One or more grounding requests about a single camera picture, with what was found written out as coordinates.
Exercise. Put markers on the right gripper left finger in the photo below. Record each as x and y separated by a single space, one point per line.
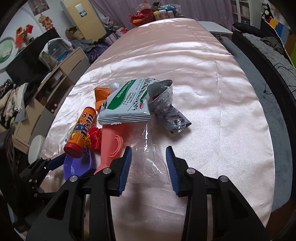
63 216

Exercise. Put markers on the small white side table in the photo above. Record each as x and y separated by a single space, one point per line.
215 28

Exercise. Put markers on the white bookshelf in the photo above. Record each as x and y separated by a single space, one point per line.
247 11

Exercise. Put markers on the purple plastic lid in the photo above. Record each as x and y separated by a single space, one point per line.
78 166

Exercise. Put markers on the orange crumpled paper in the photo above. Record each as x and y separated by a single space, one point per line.
101 94

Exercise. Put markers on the green white medicine packet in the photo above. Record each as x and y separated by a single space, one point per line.
128 104

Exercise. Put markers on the black television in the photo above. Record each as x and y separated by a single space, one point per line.
27 57

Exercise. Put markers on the red basket with items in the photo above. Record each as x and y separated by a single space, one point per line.
142 17

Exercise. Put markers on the wooden tv cabinet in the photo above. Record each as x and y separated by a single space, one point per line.
31 103

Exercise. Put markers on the black sofa bed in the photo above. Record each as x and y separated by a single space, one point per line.
266 51

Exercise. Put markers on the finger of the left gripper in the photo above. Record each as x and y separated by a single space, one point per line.
56 162

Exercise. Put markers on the red orange snack canister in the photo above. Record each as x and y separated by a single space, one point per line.
76 142

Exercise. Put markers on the white round trash bin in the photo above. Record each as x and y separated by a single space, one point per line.
35 148

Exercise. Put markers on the pink satin tablecloth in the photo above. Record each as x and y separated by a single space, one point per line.
228 135

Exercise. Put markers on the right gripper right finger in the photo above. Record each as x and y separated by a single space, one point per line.
215 207

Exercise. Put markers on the clear plastic bag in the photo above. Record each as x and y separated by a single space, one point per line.
148 164

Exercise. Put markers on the striped knitted blanket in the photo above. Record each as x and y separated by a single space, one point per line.
286 35

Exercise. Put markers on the round green wall art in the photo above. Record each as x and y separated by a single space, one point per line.
8 51

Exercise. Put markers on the purple bag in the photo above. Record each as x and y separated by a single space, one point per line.
96 52

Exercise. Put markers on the silver foil wrapper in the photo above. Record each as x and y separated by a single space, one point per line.
161 105

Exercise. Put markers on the pink plastic scoop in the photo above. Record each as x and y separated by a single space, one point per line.
112 144

